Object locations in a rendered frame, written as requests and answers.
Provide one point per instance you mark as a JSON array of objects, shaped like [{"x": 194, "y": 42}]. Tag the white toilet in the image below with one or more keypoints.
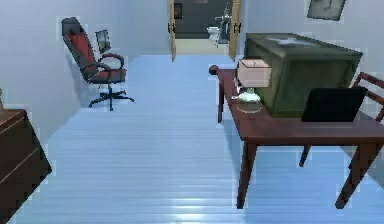
[{"x": 213, "y": 32}]

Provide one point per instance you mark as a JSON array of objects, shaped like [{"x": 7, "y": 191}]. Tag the reddish brown wooden chair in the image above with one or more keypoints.
[{"x": 371, "y": 90}]

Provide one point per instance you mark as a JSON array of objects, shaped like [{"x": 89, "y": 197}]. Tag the table lamp with pink shade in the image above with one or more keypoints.
[{"x": 253, "y": 75}]

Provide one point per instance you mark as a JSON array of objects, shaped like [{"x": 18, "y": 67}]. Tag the dark brown ball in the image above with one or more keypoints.
[{"x": 213, "y": 69}]

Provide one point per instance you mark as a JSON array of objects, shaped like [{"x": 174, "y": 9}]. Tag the reddish brown wooden table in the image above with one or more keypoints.
[{"x": 286, "y": 128}]

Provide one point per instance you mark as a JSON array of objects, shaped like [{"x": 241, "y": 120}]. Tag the black open laptop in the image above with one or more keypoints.
[{"x": 331, "y": 105}]

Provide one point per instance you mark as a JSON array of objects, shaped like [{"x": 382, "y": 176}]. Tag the dark green cabinet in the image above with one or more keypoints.
[{"x": 300, "y": 71}]

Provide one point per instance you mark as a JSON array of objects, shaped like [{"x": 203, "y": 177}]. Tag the light wooden room door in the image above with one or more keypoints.
[
  {"x": 234, "y": 28},
  {"x": 172, "y": 30}
]

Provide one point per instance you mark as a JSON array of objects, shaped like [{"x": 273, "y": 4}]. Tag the red and black office chair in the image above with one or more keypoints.
[{"x": 87, "y": 63}]

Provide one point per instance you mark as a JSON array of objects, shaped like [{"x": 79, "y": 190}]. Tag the dark brown chest of drawers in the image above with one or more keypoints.
[{"x": 18, "y": 156}]

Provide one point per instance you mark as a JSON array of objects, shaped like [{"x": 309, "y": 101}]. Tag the small dark framed wall picture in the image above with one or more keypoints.
[{"x": 178, "y": 10}]

